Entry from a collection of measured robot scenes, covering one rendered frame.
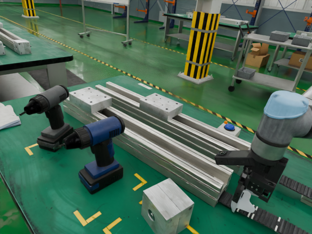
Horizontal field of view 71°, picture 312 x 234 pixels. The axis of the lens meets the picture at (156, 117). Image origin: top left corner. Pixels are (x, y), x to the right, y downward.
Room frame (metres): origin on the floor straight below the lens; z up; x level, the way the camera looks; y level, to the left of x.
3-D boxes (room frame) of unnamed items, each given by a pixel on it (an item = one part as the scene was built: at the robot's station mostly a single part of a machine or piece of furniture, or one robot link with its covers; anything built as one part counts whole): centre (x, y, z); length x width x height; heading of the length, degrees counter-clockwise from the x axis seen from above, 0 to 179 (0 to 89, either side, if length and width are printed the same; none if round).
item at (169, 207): (0.39, -0.06, 0.83); 0.11 x 0.10 x 0.10; 129
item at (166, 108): (0.87, -0.02, 0.87); 0.16 x 0.11 x 0.07; 54
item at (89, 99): (0.86, 0.30, 0.87); 0.16 x 0.11 x 0.07; 54
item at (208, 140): (0.87, -0.02, 0.82); 0.80 x 0.10 x 0.09; 54
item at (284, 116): (0.44, -0.28, 1.10); 0.09 x 0.08 x 0.11; 90
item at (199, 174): (0.71, 0.10, 0.82); 0.80 x 0.10 x 0.09; 54
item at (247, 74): (3.44, -1.64, 0.50); 1.03 x 0.55 x 1.01; 61
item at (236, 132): (0.80, -0.31, 0.81); 0.10 x 0.08 x 0.06; 144
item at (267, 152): (0.44, -0.28, 1.02); 0.08 x 0.08 x 0.05
